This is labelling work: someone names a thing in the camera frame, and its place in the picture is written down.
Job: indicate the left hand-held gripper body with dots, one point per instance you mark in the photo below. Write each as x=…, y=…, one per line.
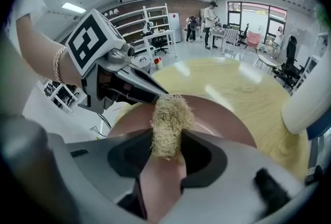
x=89, y=42

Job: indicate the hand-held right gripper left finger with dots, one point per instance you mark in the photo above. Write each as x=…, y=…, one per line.
x=124, y=155

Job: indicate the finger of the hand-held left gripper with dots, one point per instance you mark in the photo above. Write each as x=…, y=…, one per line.
x=144, y=82
x=137, y=96

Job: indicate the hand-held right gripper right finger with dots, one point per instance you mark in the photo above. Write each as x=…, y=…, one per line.
x=232, y=192

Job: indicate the beige fibrous scrubber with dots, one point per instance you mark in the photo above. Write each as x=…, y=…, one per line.
x=170, y=124

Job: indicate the big pink plate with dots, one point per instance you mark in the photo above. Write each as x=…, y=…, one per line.
x=214, y=119

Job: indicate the person's left forearm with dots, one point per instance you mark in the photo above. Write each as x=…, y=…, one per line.
x=41, y=47

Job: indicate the red-lidded container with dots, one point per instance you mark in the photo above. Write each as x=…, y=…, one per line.
x=158, y=63

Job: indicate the ceiling tube light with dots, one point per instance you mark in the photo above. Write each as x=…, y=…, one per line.
x=73, y=7

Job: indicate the black swivel chair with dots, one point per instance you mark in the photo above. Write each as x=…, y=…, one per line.
x=159, y=43

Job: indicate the white shelf rack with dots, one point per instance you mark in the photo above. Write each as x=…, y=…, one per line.
x=134, y=21

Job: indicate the white desk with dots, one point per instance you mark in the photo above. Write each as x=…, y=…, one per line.
x=160, y=33

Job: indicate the white refrigerator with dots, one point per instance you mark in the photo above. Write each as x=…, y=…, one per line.
x=175, y=26

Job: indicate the person's white printed shirt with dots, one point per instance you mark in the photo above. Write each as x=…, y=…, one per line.
x=28, y=0

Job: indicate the round wooden table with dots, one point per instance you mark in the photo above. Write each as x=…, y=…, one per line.
x=232, y=83

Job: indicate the checkered cloth table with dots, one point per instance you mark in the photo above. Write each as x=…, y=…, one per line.
x=227, y=34

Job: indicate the white ceramic vase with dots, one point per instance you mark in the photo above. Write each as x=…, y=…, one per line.
x=302, y=109

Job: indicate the blue plastic chair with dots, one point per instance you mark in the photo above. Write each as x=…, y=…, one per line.
x=320, y=127

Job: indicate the black slim office chair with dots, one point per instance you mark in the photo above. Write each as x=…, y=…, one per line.
x=243, y=34

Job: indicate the pink armchair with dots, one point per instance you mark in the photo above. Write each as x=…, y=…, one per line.
x=253, y=39

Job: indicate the large window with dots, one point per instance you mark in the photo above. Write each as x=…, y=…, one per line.
x=250, y=14

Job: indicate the black high-back office chair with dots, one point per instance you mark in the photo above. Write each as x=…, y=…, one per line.
x=292, y=62

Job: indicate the artificial flower bunch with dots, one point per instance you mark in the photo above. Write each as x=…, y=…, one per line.
x=322, y=14

